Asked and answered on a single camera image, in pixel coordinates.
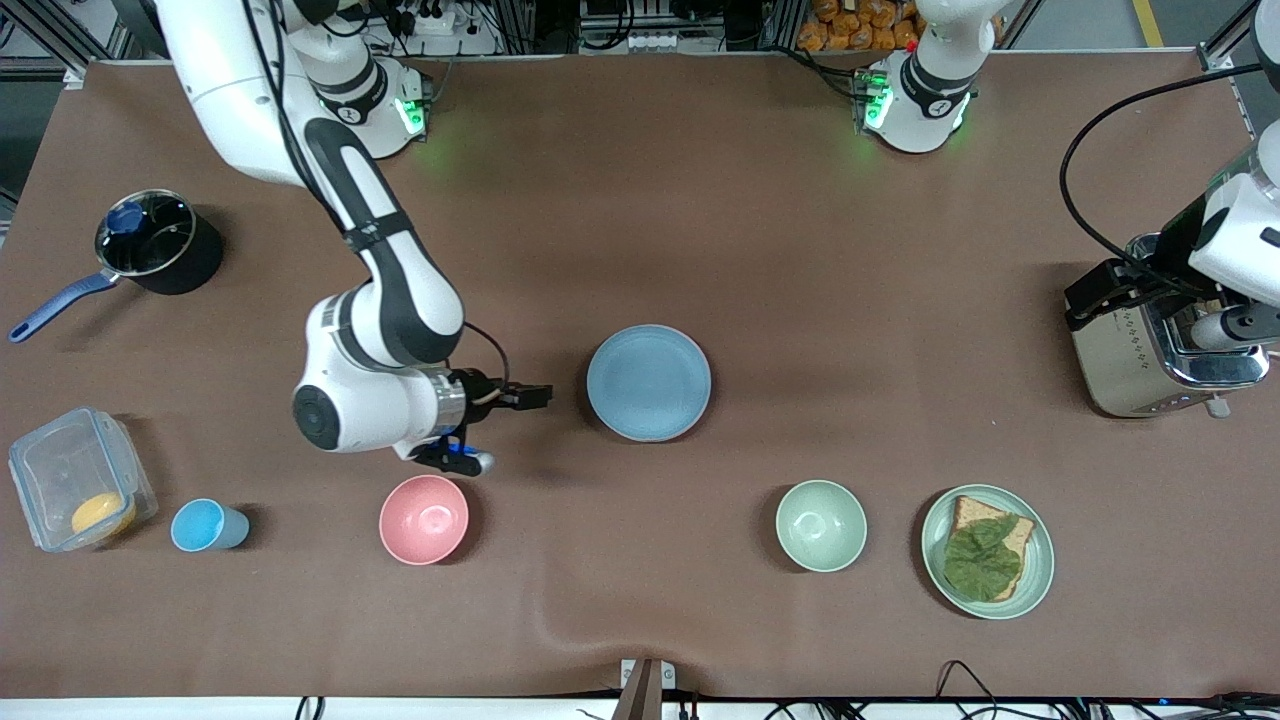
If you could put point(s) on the bread slice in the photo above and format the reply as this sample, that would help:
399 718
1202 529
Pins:
970 510

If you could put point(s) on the blue plate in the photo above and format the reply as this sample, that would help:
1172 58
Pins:
648 383

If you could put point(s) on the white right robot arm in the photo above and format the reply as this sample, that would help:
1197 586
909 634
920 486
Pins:
400 300

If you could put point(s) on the green bowl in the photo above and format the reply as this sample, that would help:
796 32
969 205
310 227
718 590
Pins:
821 525

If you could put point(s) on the green plate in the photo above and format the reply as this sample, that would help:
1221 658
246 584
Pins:
1040 570

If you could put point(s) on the white power strip black plugs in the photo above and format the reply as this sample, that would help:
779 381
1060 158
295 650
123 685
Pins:
430 20

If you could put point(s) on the beige chrome toaster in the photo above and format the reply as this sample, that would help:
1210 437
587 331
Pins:
1120 360

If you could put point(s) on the aluminium frame profile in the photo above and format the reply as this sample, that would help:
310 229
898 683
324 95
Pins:
1225 45
60 30

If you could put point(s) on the clear plastic food container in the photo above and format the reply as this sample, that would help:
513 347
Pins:
60 470

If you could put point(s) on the green lettuce leaf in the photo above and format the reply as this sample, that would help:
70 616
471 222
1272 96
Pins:
985 565

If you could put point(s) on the orange round food piece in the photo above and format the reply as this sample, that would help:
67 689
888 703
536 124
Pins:
103 515

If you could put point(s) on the blue cup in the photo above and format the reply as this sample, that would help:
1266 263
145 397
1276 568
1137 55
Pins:
205 526

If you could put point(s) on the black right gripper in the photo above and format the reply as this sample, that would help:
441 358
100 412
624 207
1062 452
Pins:
482 391

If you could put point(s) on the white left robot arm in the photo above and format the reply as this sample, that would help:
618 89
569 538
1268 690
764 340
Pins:
920 100

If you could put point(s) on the pink bowl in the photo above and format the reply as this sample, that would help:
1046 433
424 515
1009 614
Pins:
424 520

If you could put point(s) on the glass lid blue knob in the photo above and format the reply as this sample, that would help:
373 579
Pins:
150 240

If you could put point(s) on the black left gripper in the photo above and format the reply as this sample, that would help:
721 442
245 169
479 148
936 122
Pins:
1172 254

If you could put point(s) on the orange snack bags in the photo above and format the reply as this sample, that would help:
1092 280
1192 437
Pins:
860 25

